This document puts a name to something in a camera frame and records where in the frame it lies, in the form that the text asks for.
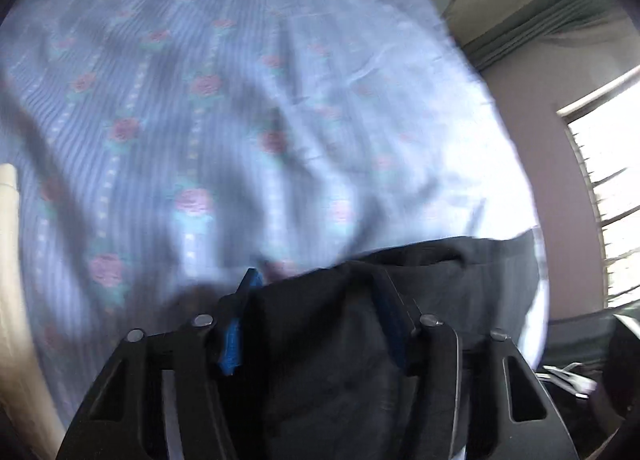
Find window with railing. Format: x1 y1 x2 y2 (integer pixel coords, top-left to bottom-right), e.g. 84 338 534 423
558 67 639 307

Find black dress pants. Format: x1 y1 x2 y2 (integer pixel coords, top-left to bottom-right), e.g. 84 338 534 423
218 232 539 459

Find green curtain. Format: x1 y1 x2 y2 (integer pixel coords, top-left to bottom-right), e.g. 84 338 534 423
462 0 622 72

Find blue floral striped bed sheet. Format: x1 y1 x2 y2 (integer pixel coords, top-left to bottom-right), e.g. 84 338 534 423
1 0 538 423

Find folded cream white garment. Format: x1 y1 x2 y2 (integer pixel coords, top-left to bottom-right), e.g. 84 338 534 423
1 163 64 459

